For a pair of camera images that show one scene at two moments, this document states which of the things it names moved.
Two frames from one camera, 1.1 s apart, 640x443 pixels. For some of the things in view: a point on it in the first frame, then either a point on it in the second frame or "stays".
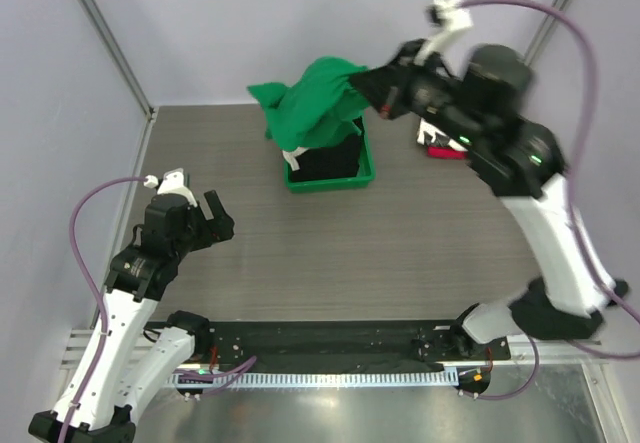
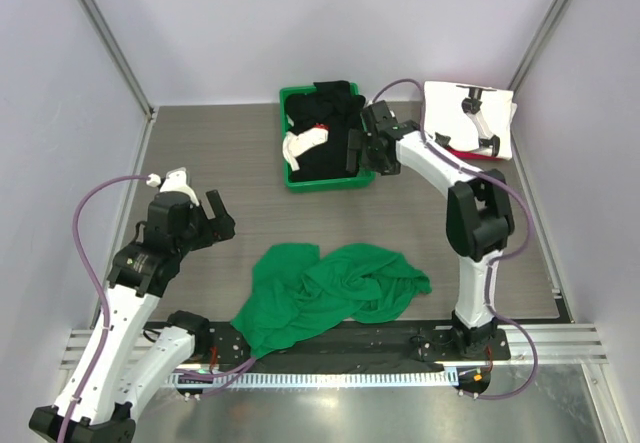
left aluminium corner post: [108, 37] stays
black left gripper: [214, 229] stays
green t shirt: [320, 104] to [297, 291]
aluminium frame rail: [75, 343] stays
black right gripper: [384, 86] to [388, 166]
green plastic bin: [364, 178] stays
